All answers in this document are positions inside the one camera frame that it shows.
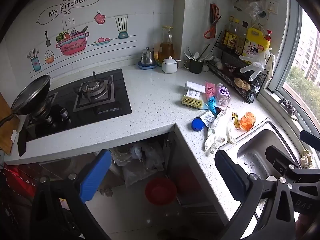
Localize cream rubber glove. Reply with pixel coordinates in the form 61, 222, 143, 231
265, 53, 276, 72

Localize white lidded jar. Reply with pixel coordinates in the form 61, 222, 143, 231
162, 56, 181, 74

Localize blue round lid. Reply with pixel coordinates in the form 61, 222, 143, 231
192, 118, 205, 132

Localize red plastic basin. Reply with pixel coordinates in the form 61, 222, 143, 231
145, 178, 178, 206

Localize red cardboard box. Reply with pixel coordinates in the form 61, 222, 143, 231
0, 162, 38, 205

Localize black wok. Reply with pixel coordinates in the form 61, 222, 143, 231
0, 74, 51, 128

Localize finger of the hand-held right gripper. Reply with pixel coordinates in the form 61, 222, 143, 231
300, 130, 320, 147
265, 146, 300, 175

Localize wooden chopstick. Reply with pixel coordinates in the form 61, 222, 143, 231
200, 44, 210, 60

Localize kitchen wall sticker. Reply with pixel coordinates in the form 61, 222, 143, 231
26, 0, 137, 72

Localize clear juice bottle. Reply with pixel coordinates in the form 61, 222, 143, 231
215, 83, 231, 111

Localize aluminium window frame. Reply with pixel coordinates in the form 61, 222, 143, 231
269, 0, 320, 137

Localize ginger root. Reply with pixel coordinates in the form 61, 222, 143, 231
234, 77, 251, 91

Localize orange handled scissors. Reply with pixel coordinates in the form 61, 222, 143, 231
204, 15, 223, 40

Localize stainless steel sink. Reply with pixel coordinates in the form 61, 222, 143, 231
219, 117, 320, 230

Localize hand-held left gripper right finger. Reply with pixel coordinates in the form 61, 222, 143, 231
214, 150, 297, 240

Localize white rectangular box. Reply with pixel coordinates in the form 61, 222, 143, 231
185, 81, 206, 93

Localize yellow detergent jug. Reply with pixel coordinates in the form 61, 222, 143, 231
246, 25, 272, 58

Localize steel teapot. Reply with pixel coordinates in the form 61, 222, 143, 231
141, 47, 157, 67

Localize white paper packet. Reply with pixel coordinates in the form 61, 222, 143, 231
186, 89, 201, 100

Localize black plastic bag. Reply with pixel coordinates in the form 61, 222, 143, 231
224, 64, 250, 80

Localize pile of clear plastic bags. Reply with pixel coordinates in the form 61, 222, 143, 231
110, 140, 176, 187

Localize white latex glove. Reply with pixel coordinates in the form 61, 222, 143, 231
215, 107, 237, 144
204, 120, 229, 154

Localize crumpled rag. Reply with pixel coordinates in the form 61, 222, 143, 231
299, 150, 314, 169

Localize black wire rack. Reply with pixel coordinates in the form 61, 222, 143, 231
207, 31, 273, 104

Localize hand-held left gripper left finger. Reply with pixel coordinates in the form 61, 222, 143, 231
31, 149, 112, 240

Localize dark steel wool scrubber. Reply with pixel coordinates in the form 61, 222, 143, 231
278, 98, 297, 116

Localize person's right hand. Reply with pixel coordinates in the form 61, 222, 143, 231
296, 215, 317, 240

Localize yellow yeast packet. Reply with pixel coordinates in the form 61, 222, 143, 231
232, 112, 241, 130

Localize glass oil carafe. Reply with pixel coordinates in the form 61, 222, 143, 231
159, 26, 176, 61

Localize blue scrubbing brush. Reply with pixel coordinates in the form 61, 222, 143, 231
181, 95, 204, 109

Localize dark sauce bottle yellow label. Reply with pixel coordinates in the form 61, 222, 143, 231
223, 15, 234, 47

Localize hanging clear plastic bag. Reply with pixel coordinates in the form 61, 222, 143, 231
234, 0, 266, 21

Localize clear disposable glove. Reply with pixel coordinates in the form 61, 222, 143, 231
239, 47, 272, 82

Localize white wall socket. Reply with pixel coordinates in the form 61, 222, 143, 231
265, 0, 279, 14

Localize blue saucer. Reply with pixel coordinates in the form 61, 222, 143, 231
137, 60, 158, 70

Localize dark mug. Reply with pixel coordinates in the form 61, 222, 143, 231
184, 59, 204, 74

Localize white printed sachet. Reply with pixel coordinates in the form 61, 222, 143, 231
200, 110, 217, 127

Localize pink and blue plastic bag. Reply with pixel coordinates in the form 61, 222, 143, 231
205, 81, 218, 116

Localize black gas stove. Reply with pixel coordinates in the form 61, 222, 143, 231
17, 69, 133, 141

